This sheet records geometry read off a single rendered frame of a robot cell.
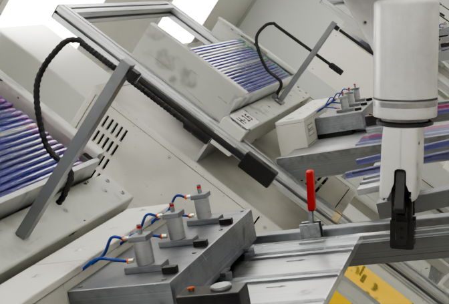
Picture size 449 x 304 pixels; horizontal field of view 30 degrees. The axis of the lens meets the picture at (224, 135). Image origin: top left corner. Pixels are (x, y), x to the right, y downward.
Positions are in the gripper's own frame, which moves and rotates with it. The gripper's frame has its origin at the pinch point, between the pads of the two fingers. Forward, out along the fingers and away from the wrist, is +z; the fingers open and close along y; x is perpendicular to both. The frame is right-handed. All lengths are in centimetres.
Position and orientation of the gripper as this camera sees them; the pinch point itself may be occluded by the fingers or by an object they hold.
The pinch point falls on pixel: (403, 232)
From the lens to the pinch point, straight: 117.7
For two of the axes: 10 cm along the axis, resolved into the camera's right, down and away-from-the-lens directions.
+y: -3.0, 1.6, -9.4
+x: 9.5, 0.3, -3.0
